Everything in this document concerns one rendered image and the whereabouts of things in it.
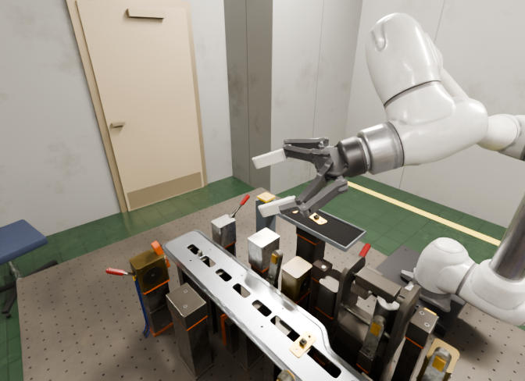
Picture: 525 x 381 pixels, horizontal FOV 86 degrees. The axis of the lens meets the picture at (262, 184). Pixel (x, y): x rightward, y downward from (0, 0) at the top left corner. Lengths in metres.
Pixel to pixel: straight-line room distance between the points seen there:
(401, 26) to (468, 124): 0.21
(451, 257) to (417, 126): 0.89
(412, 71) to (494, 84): 3.14
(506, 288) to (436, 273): 0.23
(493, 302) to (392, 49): 1.04
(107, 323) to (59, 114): 2.25
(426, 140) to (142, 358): 1.20
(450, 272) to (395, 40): 1.01
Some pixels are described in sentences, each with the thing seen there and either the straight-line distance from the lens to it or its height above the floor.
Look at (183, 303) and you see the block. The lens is 1.01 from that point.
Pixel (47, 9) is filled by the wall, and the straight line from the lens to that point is 3.27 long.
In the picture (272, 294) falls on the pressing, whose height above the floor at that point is 1.00.
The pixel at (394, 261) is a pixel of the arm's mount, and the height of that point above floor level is 0.77.
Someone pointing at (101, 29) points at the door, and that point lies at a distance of 3.27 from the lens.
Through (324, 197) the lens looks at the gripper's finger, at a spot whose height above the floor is 1.53.
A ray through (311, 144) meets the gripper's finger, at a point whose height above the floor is 1.58.
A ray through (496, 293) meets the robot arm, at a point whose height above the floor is 0.98.
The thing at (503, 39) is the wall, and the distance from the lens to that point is 3.70.
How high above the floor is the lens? 1.77
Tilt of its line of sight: 26 degrees down
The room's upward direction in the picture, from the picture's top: straight up
